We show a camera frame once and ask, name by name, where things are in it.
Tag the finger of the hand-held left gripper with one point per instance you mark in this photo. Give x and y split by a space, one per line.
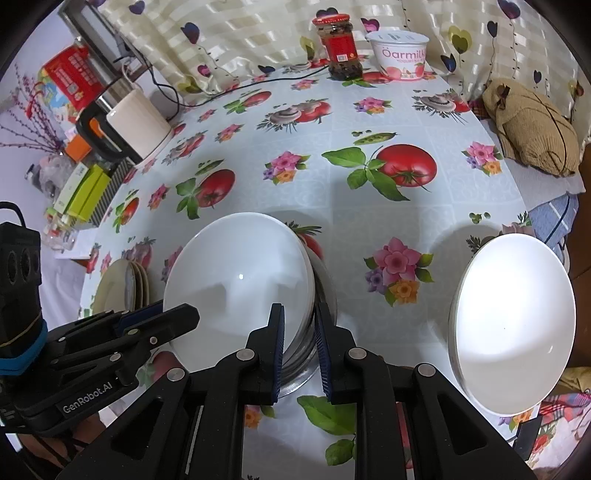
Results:
171 321
138 316

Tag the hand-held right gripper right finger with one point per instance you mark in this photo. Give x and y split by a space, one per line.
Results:
323 355

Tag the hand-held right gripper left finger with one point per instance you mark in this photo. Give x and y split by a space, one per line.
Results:
277 350

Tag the stainless steel bowl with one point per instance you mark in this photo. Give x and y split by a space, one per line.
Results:
300 369

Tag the white ceramic bowl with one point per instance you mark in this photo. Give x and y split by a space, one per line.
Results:
508 323
231 286

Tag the person's left hand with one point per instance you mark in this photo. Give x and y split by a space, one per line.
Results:
92 429

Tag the clear glass holder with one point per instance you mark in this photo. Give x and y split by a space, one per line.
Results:
60 230

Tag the white and green box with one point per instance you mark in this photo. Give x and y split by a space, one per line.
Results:
74 182

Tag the clear plastic bag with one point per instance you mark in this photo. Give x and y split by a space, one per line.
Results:
51 170

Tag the orange box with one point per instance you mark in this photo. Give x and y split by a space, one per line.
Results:
77 148

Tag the purple flower branches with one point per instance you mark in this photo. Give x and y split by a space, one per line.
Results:
37 134

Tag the floral printed tablecloth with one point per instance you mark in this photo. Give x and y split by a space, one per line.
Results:
323 207

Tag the cream and black electric kettle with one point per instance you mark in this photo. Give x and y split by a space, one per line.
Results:
134 120

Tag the red printed box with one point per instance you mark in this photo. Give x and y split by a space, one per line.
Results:
69 78

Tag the black device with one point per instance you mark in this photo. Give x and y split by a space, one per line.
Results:
528 436

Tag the red plaid cloth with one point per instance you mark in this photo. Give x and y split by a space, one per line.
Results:
565 408

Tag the blue checked cloth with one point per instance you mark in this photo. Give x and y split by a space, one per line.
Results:
551 214

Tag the white tissue paper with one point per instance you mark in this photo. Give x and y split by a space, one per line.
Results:
554 184

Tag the cream curtain with heart print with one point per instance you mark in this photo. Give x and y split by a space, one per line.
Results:
258 32

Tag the white yogurt tub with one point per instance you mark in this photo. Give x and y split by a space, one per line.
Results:
399 57

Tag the red label sauce jar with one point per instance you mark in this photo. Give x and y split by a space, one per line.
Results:
341 46

